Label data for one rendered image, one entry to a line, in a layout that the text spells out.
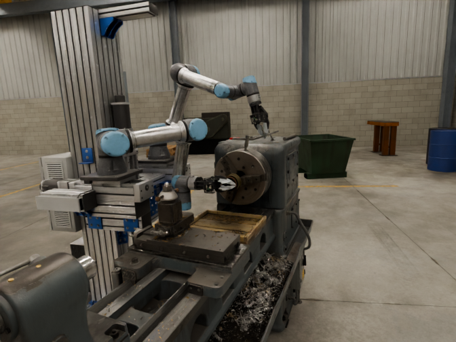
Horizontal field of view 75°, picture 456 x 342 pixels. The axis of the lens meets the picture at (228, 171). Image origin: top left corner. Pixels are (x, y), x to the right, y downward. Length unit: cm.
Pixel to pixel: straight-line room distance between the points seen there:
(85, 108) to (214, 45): 1052
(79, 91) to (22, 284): 135
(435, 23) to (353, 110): 382
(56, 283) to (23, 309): 7
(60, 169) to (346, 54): 1115
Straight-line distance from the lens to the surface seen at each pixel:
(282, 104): 1172
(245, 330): 142
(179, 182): 161
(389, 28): 1275
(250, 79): 174
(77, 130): 194
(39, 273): 74
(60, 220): 212
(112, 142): 145
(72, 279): 75
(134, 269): 117
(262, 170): 161
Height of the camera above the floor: 144
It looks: 11 degrees down
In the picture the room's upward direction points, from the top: 2 degrees counter-clockwise
